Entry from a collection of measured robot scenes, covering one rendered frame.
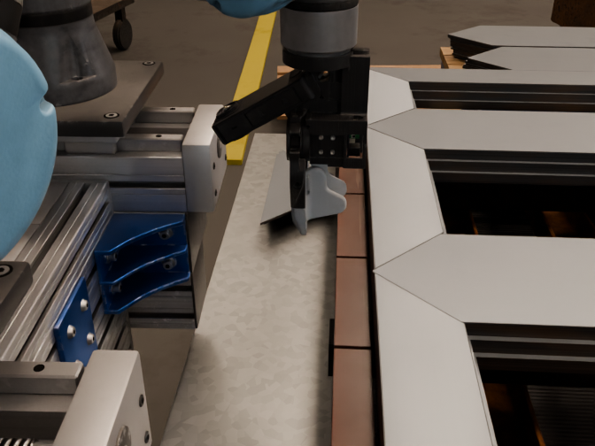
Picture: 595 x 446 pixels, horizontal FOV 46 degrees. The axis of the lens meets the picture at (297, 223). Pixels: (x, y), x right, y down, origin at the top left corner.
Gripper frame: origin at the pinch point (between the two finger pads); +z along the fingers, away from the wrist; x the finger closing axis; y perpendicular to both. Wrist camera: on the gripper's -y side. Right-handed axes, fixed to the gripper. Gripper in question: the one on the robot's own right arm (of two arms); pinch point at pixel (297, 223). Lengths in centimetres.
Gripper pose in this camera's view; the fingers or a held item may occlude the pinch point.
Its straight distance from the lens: 78.8
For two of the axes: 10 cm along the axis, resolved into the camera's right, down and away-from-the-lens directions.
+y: 10.0, 0.3, -0.6
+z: 0.0, 8.7, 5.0
